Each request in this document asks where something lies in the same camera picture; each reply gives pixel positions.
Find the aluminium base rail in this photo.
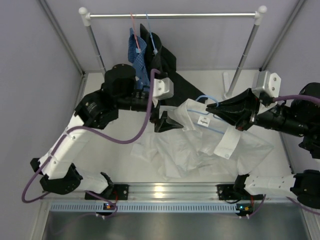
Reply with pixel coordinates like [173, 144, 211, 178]
[42, 181, 313, 201]

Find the white shirt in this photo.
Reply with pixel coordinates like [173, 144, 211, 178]
[130, 99, 274, 180]

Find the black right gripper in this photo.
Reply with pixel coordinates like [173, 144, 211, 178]
[207, 89, 314, 140]

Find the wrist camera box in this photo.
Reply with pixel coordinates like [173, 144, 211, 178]
[251, 70, 282, 115]
[152, 77, 174, 107]

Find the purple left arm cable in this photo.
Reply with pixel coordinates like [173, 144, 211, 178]
[21, 68, 162, 220]

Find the white clothes rack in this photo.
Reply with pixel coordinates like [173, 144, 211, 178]
[78, 5, 268, 99]

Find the grey aluminium frame profile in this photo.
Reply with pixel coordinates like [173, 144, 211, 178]
[37, 0, 87, 181]

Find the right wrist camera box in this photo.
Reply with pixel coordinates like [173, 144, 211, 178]
[251, 70, 282, 115]

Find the light blue wire hanger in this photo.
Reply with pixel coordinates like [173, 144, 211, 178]
[186, 94, 225, 135]

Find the light blue hanger under dark shirt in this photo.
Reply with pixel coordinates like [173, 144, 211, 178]
[145, 12, 158, 56]

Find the dark striped shirt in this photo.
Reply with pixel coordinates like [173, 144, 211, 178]
[139, 24, 204, 107]

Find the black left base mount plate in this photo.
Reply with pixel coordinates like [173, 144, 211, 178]
[95, 184, 129, 201]

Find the white slotted cable duct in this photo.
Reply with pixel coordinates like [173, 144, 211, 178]
[50, 202, 251, 214]

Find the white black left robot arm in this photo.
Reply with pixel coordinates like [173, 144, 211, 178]
[30, 64, 184, 200]

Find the blue checkered shirt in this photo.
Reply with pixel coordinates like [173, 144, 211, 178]
[127, 28, 150, 90]

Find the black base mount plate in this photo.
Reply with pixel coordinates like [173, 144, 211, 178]
[95, 184, 129, 201]
[216, 184, 239, 201]

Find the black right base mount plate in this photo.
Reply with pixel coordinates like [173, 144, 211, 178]
[216, 184, 239, 201]

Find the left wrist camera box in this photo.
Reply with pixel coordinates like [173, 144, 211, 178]
[152, 77, 174, 107]

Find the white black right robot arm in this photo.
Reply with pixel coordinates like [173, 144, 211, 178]
[206, 82, 320, 209]

